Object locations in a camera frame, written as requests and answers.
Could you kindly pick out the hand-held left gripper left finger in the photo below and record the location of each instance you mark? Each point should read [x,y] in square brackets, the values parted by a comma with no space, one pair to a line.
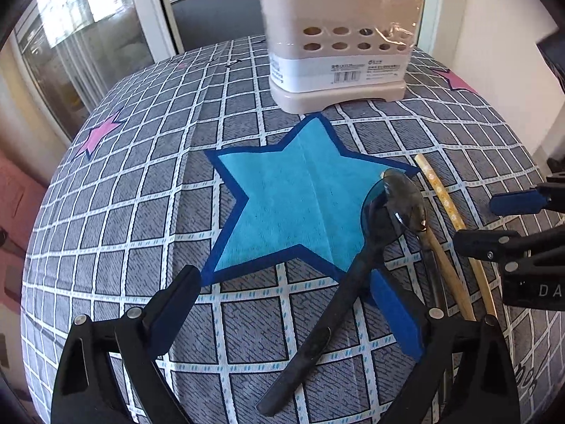
[170,318]

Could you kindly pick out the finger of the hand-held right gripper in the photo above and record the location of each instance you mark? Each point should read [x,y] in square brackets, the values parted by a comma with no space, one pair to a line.
[516,203]
[485,244]

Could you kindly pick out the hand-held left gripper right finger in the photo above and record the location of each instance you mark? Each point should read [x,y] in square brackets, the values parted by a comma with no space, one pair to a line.
[397,313]

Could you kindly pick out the dark translucent plastic spoon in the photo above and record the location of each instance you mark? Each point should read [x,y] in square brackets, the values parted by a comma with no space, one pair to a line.
[406,203]
[335,309]

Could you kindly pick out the white dotted bamboo chopstick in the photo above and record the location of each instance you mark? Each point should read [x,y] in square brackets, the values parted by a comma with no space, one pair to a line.
[441,194]

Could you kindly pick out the beige plastic utensil holder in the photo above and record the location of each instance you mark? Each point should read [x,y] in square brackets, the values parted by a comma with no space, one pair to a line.
[335,9]

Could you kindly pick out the grey checked star tablecloth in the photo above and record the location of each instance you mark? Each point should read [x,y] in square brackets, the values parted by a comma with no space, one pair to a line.
[154,185]

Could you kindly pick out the stack of pink stools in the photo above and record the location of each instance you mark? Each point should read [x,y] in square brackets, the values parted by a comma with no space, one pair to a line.
[17,194]

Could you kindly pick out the sliding glass door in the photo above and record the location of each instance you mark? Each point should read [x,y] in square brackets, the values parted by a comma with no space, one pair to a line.
[88,31]

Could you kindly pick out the grey kitchen base cabinet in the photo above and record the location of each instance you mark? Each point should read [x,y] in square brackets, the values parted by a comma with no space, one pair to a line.
[212,22]

